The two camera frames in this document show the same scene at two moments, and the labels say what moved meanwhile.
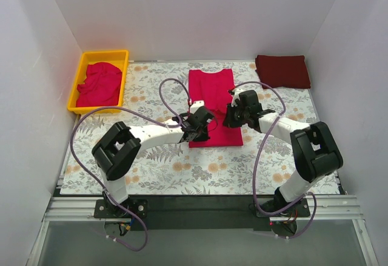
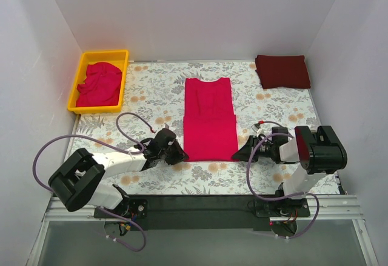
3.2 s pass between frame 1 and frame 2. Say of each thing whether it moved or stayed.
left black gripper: moved
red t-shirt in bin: stayed
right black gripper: moved
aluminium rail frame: stayed
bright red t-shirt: moved
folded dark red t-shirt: stayed
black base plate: stayed
